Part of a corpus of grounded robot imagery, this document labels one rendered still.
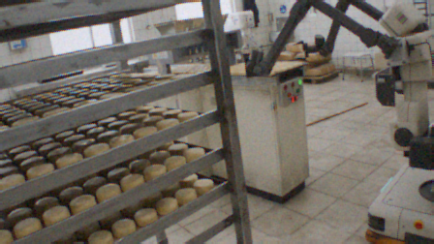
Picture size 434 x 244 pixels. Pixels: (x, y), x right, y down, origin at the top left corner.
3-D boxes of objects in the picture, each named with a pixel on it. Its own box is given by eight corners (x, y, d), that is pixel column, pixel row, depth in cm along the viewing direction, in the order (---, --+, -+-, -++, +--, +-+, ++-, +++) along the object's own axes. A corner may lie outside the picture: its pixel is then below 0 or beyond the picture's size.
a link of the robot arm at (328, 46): (342, 7, 193) (352, 1, 198) (334, 2, 196) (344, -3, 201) (324, 60, 227) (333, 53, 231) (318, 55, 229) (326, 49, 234)
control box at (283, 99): (278, 106, 212) (276, 84, 208) (299, 97, 227) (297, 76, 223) (283, 106, 209) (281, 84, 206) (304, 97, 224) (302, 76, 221)
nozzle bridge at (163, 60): (153, 87, 268) (145, 44, 259) (219, 69, 313) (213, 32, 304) (177, 88, 244) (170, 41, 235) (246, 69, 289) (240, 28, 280)
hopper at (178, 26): (155, 42, 263) (152, 24, 259) (208, 33, 298) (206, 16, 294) (177, 40, 242) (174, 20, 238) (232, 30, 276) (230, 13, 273)
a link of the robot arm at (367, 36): (303, -16, 160) (310, -11, 168) (289, 9, 166) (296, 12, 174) (379, 33, 141) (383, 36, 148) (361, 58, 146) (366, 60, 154)
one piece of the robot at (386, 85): (417, 94, 171) (417, 55, 165) (402, 107, 154) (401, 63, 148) (389, 93, 183) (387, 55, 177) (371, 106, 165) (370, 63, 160)
